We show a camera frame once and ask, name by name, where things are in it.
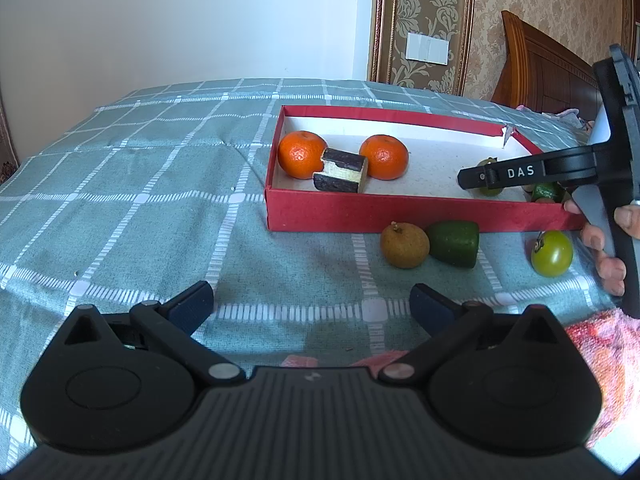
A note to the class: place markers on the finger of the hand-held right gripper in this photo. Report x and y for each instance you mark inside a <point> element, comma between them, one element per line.
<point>520,172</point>

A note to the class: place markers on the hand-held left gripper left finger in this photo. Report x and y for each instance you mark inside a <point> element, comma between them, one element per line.
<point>192,305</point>

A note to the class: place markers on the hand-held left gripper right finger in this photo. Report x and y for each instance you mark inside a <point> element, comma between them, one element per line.
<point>430,307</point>

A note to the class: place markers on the green tomato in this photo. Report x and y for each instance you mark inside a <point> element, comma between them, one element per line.
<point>491,190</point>
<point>552,254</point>

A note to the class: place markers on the red cardboard box tray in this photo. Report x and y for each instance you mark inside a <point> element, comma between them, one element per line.
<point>400,210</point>

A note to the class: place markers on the orange mandarin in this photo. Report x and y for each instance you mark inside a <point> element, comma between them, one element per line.
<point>300,155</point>
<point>384,157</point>

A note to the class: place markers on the chocolate cake slice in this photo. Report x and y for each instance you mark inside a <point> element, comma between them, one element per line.
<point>340,170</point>

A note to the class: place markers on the person's right hand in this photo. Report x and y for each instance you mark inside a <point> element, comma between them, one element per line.
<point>610,272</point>

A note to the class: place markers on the pale pink pillow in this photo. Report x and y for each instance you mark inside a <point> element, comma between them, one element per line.
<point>565,116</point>

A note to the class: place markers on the teal checked bedsheet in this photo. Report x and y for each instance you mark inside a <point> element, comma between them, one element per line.
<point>150,220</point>

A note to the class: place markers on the wooden headboard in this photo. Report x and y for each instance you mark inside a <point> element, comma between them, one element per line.
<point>540,70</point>

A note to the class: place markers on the pink towel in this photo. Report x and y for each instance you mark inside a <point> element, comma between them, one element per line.
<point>600,360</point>

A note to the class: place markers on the white wall switch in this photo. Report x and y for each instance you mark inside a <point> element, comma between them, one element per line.
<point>427,48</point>

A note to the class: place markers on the ornate wall panel frame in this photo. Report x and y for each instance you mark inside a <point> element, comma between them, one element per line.
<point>382,20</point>

